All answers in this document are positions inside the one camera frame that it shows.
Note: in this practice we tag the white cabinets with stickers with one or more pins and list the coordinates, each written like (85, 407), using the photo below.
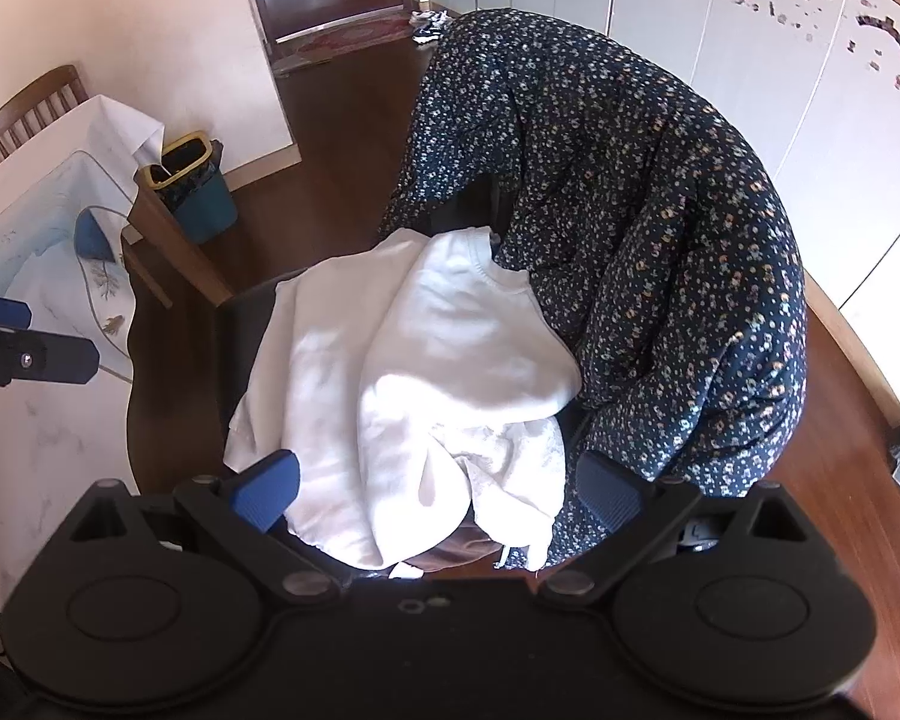
(832, 127)

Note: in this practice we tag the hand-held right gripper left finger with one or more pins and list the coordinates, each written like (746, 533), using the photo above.
(270, 491)

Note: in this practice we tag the teal trash bin yellow rim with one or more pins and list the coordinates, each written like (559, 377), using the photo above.
(202, 202)

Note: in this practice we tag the dark floral quilt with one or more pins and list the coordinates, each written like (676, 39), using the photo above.
(645, 202)

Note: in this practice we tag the wooden slatted chair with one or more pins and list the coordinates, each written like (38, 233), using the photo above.
(26, 96)

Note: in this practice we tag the white sweatshirt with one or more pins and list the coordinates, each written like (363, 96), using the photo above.
(390, 360)

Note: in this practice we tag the white lace garment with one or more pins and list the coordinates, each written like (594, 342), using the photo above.
(514, 465)

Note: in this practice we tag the wooden table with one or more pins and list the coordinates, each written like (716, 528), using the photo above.
(180, 255)

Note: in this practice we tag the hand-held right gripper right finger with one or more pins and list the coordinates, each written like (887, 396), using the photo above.
(607, 495)

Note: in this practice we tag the black and white cloth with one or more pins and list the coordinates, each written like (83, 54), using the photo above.
(431, 24)

